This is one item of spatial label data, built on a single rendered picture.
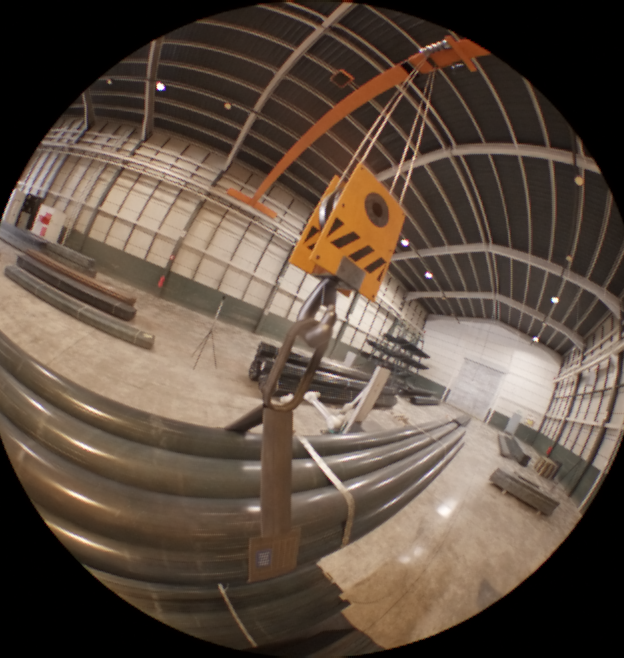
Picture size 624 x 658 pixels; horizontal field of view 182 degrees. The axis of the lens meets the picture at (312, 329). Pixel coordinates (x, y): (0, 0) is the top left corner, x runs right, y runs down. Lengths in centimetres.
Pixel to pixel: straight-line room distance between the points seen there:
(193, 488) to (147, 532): 20
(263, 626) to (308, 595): 39
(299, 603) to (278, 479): 127
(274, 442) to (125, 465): 41
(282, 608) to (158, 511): 121
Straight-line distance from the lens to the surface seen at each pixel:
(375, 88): 451
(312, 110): 939
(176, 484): 61
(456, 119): 857
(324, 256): 40
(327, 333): 41
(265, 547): 61
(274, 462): 51
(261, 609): 157
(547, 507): 721
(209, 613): 153
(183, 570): 64
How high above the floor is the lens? 194
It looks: 2 degrees down
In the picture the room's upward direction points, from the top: 24 degrees clockwise
